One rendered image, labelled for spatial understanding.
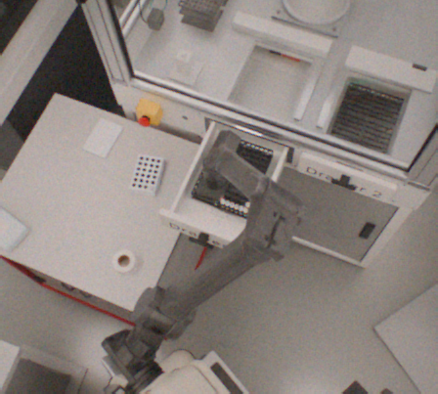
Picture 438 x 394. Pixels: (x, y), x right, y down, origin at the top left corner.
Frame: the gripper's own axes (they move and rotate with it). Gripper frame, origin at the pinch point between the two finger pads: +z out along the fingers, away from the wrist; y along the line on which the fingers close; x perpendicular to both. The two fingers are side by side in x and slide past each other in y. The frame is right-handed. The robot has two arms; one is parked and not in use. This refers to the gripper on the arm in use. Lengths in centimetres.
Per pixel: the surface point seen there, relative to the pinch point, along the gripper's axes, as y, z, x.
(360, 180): -21.2, 5.7, 36.7
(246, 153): -17.2, 7.3, 2.7
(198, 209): 2.7, 13.5, -4.8
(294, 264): -14, 97, 29
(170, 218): 10.6, 5.1, -9.7
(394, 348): 4, 92, 78
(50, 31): -38, 13, -79
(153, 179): -2.5, 17.9, -22.8
